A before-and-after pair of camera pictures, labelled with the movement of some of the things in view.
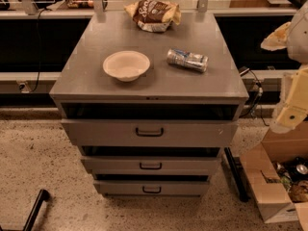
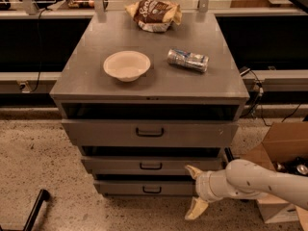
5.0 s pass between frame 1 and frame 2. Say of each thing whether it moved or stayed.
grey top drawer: stayed
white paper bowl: stayed
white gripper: moved
